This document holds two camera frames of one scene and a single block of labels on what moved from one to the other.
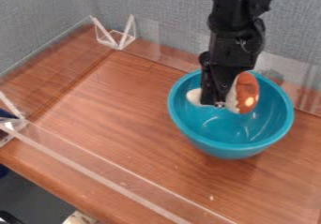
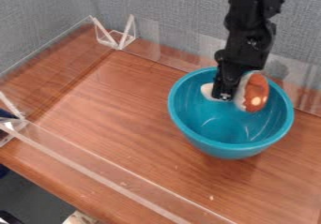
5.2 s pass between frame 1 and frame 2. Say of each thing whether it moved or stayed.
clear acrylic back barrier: stayed
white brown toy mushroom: moved
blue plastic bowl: stayed
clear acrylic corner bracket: stayed
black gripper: moved
